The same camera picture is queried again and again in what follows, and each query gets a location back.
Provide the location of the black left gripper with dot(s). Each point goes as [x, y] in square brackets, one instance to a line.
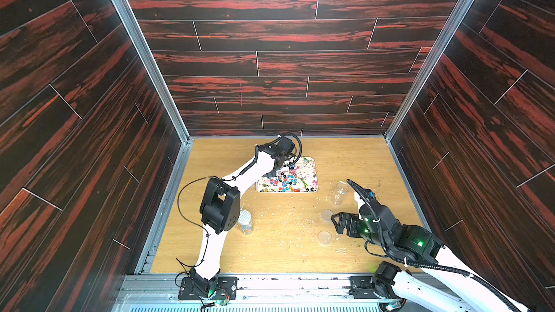
[272, 175]

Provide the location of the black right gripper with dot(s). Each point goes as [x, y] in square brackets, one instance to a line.
[349, 224]

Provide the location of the clear plastic jar lid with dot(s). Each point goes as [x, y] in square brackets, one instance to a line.
[326, 215]

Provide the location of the clear plastic candy jar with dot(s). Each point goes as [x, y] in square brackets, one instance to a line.
[340, 191]

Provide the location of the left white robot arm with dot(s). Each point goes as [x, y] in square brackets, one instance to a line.
[221, 204]

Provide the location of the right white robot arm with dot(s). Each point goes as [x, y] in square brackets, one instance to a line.
[417, 266]

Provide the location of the left candy jar with lid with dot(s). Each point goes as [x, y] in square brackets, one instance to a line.
[245, 222]

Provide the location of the pile of colourful lollipops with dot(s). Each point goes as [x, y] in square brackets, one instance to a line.
[288, 180]

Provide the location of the floral rectangular tray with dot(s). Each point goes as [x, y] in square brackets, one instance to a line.
[288, 177]

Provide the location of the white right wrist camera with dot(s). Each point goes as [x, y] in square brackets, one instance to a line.
[363, 210]

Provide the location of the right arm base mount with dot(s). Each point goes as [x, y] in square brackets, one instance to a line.
[378, 285]

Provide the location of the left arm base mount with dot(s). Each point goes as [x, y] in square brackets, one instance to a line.
[215, 292]

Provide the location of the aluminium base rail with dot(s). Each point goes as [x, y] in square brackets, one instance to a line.
[254, 292]

